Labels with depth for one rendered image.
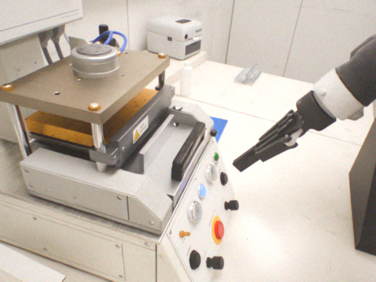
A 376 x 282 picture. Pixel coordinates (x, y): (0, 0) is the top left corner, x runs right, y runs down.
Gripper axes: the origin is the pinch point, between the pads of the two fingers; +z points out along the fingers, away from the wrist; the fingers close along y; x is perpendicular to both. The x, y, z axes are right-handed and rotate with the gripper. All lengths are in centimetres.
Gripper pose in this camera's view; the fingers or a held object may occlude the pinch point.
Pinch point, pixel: (247, 159)
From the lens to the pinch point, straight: 70.0
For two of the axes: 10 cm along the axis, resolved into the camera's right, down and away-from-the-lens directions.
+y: -3.1, 5.2, -7.9
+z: -6.0, 5.4, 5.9
